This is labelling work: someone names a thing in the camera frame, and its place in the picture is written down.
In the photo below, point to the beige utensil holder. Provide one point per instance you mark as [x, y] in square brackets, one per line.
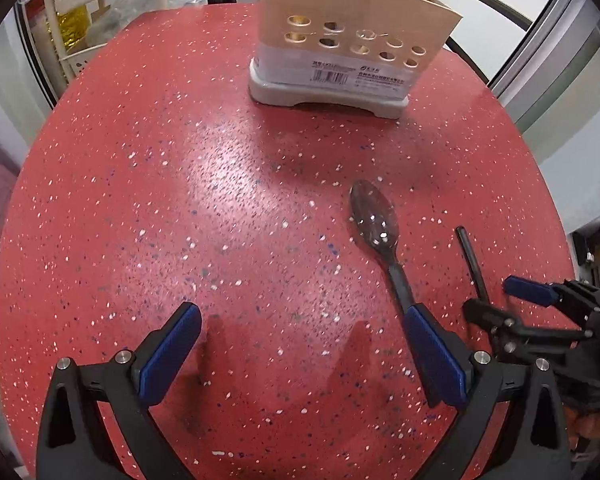
[366, 54]

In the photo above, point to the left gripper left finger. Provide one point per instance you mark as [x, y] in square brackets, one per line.
[73, 442]

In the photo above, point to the slim black spoon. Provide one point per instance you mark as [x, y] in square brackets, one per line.
[472, 263]

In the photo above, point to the person's right hand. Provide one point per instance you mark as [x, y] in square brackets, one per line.
[582, 426]

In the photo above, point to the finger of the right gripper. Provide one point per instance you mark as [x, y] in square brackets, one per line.
[509, 335]
[565, 295]

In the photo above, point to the black handled clear spoon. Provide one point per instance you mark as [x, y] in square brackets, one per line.
[378, 226]

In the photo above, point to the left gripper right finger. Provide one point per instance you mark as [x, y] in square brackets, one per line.
[533, 441]

